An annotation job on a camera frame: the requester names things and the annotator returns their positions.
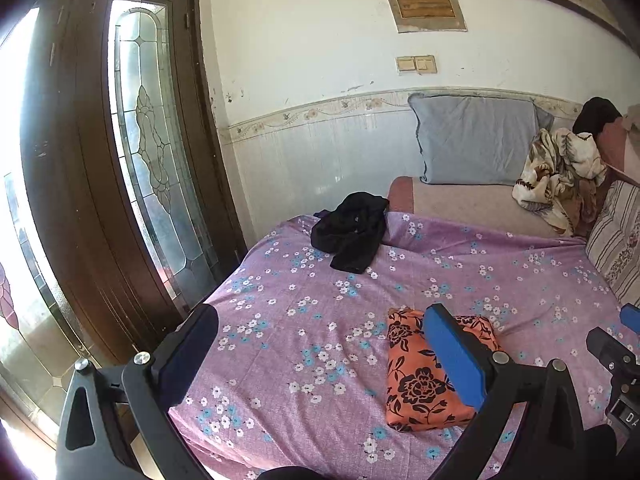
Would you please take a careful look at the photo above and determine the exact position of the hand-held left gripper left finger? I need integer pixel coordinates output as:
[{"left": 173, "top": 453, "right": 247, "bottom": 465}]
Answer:
[{"left": 55, "top": 304, "right": 221, "bottom": 480}]

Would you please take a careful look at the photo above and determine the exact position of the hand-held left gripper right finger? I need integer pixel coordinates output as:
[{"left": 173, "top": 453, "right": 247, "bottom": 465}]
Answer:
[{"left": 424, "top": 303, "right": 587, "bottom": 480}]

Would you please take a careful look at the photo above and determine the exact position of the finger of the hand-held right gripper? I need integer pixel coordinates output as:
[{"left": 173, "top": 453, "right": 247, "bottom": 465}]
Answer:
[
  {"left": 586, "top": 327, "right": 640, "bottom": 396},
  {"left": 619, "top": 304, "right": 640, "bottom": 334}
]

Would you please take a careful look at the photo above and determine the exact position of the orange black floral cloth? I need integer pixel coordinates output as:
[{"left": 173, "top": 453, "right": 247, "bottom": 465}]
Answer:
[{"left": 385, "top": 308, "right": 505, "bottom": 433}]

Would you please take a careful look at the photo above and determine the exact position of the striped floral pillow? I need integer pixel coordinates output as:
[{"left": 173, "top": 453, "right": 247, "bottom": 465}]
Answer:
[{"left": 585, "top": 179, "right": 640, "bottom": 307}]

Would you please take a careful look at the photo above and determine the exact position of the purple floral bedsheet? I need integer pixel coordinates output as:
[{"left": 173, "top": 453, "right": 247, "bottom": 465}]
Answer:
[{"left": 167, "top": 210, "right": 640, "bottom": 480}]

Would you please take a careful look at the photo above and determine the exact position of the beige mattress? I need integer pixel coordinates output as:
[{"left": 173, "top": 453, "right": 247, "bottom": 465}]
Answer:
[{"left": 388, "top": 176, "right": 586, "bottom": 243}]

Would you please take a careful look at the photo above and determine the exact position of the beige floral blanket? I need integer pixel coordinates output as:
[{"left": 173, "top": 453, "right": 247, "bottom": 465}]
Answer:
[{"left": 512, "top": 128, "right": 608, "bottom": 237}]

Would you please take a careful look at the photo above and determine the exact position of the maroon cloth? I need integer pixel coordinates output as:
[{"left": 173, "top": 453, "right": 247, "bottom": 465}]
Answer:
[{"left": 575, "top": 119, "right": 640, "bottom": 238}]

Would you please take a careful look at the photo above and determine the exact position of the stained glass door pane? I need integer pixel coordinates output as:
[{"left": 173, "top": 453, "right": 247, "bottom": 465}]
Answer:
[
  {"left": 0, "top": 7, "right": 97, "bottom": 442},
  {"left": 108, "top": 0, "right": 221, "bottom": 307}
]

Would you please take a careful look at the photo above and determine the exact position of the dark cloth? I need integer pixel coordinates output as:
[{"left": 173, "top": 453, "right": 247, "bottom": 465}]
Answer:
[{"left": 572, "top": 96, "right": 622, "bottom": 136}]

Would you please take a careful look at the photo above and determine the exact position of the brown wooden door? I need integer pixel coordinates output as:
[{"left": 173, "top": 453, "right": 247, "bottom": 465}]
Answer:
[{"left": 19, "top": 0, "right": 249, "bottom": 358}]

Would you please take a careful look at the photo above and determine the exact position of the grey blue pillow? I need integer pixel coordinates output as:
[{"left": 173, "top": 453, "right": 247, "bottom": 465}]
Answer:
[{"left": 408, "top": 92, "right": 555, "bottom": 186}]

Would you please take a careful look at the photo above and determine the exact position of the beige light switch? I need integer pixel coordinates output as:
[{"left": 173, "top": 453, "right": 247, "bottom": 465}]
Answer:
[{"left": 396, "top": 55, "right": 438, "bottom": 75}]

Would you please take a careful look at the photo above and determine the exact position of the brown wall panel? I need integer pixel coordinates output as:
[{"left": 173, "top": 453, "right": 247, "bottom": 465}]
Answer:
[{"left": 384, "top": 0, "right": 468, "bottom": 34}]

